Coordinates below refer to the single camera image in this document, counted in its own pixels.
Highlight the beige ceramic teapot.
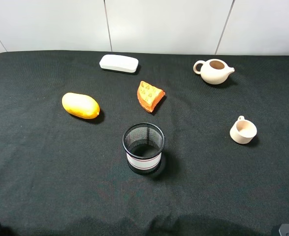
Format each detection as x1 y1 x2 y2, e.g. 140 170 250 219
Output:
193 59 235 85

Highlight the yellow mango toy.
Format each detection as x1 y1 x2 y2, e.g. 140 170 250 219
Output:
62 92 100 119

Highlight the white glasses case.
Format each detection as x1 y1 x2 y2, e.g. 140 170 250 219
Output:
99 54 139 73

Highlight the beige ceramic cup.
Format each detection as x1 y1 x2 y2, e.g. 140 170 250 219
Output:
229 116 257 145

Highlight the orange waffle slice toy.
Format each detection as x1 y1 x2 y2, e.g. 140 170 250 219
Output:
137 81 165 113

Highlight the black table cloth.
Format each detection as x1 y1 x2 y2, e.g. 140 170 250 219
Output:
0 51 289 236

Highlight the black mesh pen cup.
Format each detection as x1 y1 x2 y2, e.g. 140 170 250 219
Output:
122 122 165 175

